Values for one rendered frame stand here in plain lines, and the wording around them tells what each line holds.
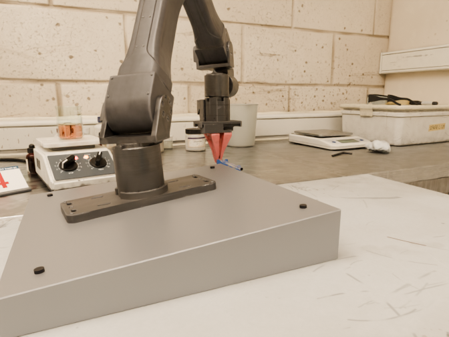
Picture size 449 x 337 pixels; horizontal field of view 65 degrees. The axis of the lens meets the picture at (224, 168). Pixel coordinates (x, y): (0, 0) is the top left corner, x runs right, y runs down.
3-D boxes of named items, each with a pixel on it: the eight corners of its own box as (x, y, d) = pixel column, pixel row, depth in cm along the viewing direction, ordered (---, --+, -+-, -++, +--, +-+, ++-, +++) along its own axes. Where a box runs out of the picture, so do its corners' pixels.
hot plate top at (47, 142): (106, 144, 74) (106, 139, 74) (44, 148, 68) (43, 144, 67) (91, 138, 84) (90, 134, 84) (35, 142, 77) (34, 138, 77)
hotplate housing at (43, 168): (123, 186, 70) (121, 147, 69) (53, 197, 63) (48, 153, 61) (93, 168, 88) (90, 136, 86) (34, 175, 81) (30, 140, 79)
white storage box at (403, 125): (460, 141, 139) (465, 104, 137) (398, 147, 123) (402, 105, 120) (393, 134, 166) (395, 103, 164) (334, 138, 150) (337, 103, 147)
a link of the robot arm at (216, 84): (210, 101, 86) (210, 72, 85) (232, 101, 84) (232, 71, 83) (201, 101, 79) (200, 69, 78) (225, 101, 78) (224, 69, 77)
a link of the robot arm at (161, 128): (114, 98, 50) (89, 100, 44) (170, 93, 47) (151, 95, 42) (120, 142, 51) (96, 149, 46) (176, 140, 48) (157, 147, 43)
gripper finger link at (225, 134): (196, 162, 86) (194, 123, 84) (223, 160, 88) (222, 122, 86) (203, 166, 79) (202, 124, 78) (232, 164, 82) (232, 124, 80)
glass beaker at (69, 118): (71, 139, 78) (67, 102, 76) (90, 140, 76) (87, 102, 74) (49, 142, 72) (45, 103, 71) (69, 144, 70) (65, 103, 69)
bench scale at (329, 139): (332, 152, 115) (333, 137, 114) (286, 142, 138) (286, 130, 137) (373, 148, 123) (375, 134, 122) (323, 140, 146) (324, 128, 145)
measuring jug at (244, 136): (215, 142, 137) (215, 103, 134) (246, 140, 141) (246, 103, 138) (230, 148, 120) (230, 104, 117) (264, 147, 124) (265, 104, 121)
